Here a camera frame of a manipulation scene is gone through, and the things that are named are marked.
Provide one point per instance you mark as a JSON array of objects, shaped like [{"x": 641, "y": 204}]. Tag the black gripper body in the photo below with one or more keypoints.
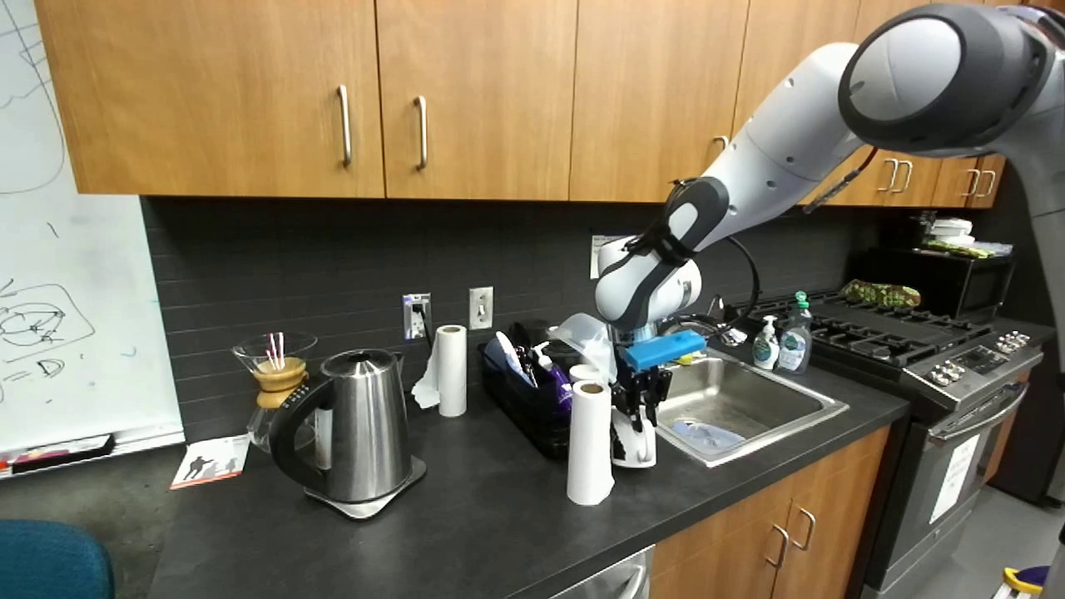
[{"x": 642, "y": 382}]

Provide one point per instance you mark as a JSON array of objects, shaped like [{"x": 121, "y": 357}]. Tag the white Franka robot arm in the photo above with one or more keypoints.
[{"x": 777, "y": 144}]

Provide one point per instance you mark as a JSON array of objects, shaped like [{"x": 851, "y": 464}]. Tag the black dish drying rack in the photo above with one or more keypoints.
[{"x": 522, "y": 409}]

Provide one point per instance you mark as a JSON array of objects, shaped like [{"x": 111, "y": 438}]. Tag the clear dish soap bottle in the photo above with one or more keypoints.
[{"x": 794, "y": 332}]

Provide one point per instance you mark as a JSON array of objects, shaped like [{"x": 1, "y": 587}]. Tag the white paper towel roll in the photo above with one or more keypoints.
[
  {"x": 591, "y": 443},
  {"x": 449, "y": 371}
]

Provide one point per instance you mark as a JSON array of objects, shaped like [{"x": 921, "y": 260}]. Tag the purple bottle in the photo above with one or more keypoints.
[{"x": 556, "y": 382}]

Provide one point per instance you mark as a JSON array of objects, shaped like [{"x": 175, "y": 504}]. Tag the stainless steel sink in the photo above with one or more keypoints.
[{"x": 745, "y": 402}]

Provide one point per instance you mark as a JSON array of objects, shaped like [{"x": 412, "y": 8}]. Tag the white soap pump bottle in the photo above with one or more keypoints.
[{"x": 767, "y": 343}]

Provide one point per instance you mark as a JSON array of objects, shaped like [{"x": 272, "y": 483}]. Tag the wooden lower cabinets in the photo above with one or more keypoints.
[{"x": 767, "y": 520}]

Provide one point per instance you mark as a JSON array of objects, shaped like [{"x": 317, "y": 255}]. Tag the wooden cabinets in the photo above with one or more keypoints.
[
  {"x": 477, "y": 102},
  {"x": 767, "y": 520}
]

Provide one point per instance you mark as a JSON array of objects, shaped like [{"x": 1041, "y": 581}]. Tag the stainless steel dishwasher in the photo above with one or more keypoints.
[{"x": 604, "y": 581}]

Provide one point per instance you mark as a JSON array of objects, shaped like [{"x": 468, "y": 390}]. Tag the stainless steel electric kettle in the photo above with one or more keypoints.
[{"x": 360, "y": 434}]

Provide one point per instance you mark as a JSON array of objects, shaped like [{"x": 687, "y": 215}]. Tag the black gas stove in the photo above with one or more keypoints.
[{"x": 943, "y": 368}]

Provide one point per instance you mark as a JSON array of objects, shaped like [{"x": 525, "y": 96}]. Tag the black toaster oven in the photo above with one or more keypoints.
[{"x": 934, "y": 285}]

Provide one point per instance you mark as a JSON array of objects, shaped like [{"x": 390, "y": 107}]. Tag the wooden upper cabinets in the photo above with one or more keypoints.
[{"x": 477, "y": 102}]

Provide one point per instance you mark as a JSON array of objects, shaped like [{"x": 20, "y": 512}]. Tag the stacked white bowls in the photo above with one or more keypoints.
[{"x": 951, "y": 232}]

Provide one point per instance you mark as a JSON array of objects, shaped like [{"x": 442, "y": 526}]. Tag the glass pour-over coffee maker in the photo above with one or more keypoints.
[{"x": 273, "y": 376}]

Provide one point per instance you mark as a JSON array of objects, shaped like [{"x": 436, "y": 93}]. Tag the small printed card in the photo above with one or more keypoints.
[{"x": 212, "y": 460}]

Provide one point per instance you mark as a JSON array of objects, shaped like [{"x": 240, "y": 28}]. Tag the whiteboard marker tray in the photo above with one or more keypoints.
[{"x": 54, "y": 455}]

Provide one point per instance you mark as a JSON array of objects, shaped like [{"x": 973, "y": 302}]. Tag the blue chair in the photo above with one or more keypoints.
[{"x": 51, "y": 559}]

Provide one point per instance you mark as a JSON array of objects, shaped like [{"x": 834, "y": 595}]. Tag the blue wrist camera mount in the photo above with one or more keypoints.
[{"x": 662, "y": 350}]

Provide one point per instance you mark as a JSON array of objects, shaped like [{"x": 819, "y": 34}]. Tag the white wall outlet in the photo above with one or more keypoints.
[{"x": 479, "y": 307}]

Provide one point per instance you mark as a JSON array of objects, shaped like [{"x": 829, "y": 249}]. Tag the metal wall outlet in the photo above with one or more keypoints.
[{"x": 417, "y": 317}]

